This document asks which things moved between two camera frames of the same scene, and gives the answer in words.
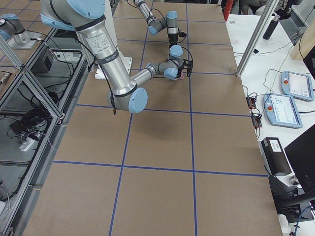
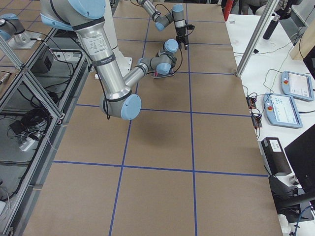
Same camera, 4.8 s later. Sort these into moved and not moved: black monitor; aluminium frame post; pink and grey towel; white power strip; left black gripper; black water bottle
Moved: pink and grey towel; left black gripper
Not moved: black water bottle; black monitor; aluminium frame post; white power strip
